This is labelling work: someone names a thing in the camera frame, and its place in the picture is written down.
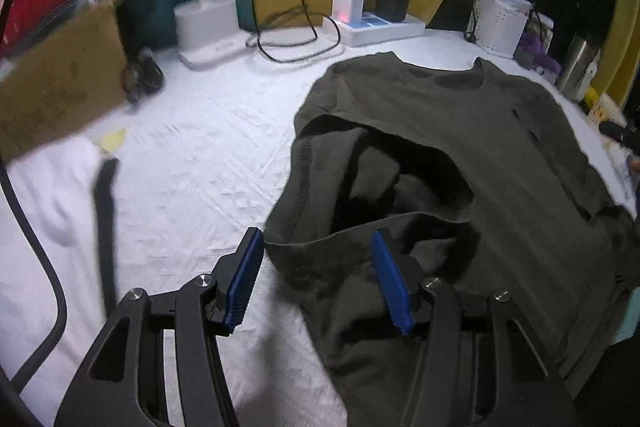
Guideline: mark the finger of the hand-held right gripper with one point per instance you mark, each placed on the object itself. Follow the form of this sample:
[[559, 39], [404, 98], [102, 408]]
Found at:
[[620, 133]]

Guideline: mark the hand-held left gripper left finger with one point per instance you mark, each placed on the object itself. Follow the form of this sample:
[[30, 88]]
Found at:
[[242, 277]]

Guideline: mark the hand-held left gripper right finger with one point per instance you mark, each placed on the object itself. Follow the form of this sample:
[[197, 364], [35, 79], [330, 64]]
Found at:
[[392, 282]]

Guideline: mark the olive green t-shirt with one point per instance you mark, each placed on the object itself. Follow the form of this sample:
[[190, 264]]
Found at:
[[500, 147]]

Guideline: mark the steel cup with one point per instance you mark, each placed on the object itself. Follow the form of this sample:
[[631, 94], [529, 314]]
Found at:
[[577, 64]]

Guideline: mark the purple item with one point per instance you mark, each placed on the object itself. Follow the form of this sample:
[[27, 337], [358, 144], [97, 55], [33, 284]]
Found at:
[[542, 52]]

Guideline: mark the white woven basket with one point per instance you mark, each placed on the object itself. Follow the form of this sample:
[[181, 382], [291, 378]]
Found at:
[[497, 29]]

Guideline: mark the yellow round pad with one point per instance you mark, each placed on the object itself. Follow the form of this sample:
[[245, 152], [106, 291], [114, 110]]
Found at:
[[113, 140]]

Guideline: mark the white cloth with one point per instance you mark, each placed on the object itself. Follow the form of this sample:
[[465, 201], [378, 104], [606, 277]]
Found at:
[[45, 197]]

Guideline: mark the white power strip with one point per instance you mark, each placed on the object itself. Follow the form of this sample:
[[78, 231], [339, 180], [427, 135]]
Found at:
[[385, 29]]

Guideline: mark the black charger adapter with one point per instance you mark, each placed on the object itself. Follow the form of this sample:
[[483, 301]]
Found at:
[[393, 1]]

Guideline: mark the brown cardboard box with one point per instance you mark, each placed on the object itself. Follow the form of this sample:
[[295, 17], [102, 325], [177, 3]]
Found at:
[[55, 82]]

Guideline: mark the white charger adapter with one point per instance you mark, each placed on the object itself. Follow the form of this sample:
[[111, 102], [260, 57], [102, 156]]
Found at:
[[348, 3]]

